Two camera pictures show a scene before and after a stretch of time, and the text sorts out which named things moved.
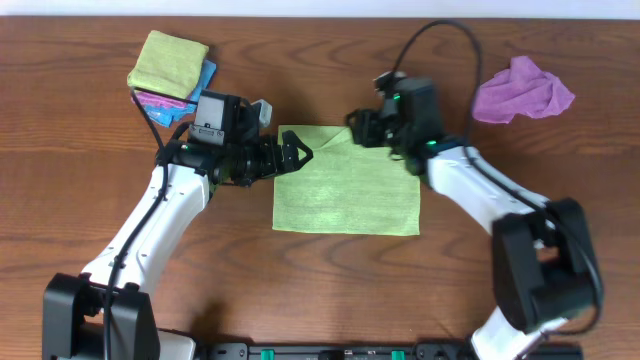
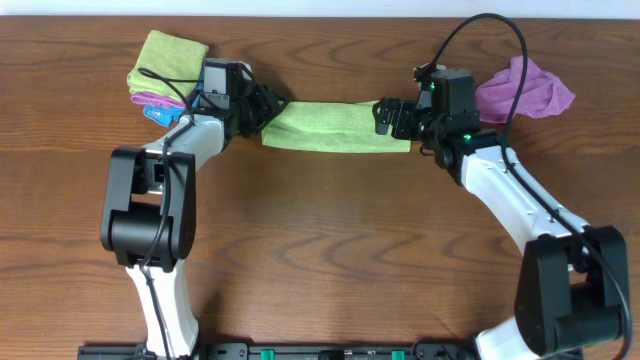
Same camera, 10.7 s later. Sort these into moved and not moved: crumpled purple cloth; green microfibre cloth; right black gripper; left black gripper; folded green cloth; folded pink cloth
Moved: green microfibre cloth; right black gripper; left black gripper
Not moved: folded green cloth; folded pink cloth; crumpled purple cloth
